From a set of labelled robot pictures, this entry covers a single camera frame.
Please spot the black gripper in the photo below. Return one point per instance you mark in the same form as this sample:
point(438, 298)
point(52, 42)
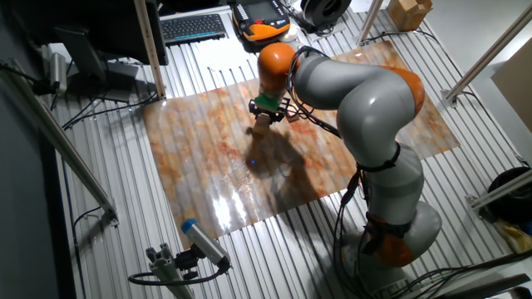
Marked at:
point(277, 109)

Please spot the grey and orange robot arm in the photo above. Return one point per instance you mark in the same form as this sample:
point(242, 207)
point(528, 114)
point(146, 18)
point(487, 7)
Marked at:
point(365, 112)

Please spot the white paper towel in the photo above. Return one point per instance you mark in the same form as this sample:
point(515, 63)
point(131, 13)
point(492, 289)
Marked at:
point(224, 54)

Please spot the orange marble pattern mat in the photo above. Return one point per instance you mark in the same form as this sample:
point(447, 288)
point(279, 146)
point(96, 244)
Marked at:
point(199, 166)

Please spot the white computer mouse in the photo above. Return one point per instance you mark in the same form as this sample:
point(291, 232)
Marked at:
point(289, 33)

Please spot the orange and black teach pendant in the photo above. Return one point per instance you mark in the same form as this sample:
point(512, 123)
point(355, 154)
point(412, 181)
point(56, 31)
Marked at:
point(259, 21)

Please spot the black keyboard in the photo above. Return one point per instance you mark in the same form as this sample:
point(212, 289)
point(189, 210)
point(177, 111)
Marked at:
point(193, 28)

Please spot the black spool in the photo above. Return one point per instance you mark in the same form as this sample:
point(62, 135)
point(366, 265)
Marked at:
point(326, 10)

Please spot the small cardboard box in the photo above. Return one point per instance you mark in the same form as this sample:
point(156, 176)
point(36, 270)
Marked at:
point(409, 12)

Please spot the black computer monitor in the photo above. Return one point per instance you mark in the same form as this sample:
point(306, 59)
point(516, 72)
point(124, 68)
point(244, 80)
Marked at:
point(99, 25)

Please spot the long diagonal aluminium beam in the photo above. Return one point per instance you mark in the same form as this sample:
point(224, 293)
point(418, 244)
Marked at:
point(58, 137)

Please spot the short aluminium profile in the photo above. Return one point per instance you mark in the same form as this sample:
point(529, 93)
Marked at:
point(498, 192)

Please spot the large cardboard panel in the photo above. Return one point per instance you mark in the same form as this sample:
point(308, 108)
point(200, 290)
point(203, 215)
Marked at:
point(515, 91)

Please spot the black round bin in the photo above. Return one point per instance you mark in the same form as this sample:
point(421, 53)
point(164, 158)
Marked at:
point(513, 195)

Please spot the yellow bag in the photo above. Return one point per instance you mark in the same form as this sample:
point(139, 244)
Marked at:
point(515, 236)

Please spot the slotted upright frame bar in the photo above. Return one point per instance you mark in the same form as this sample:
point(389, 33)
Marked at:
point(150, 50)

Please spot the aluminium post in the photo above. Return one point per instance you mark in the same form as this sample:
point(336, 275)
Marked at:
point(370, 21)

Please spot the silver camera with blue cap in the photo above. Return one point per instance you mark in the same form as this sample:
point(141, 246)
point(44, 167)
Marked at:
point(204, 241)

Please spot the aluminium camera mount profile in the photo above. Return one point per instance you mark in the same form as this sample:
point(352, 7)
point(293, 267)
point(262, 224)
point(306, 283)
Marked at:
point(166, 270)

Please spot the silver cylinder camera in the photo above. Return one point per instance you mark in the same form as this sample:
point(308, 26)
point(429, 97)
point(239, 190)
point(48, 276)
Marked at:
point(58, 70)

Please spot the diagonal aluminium frame bar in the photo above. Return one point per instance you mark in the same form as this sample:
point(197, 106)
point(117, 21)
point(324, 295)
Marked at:
point(490, 52)

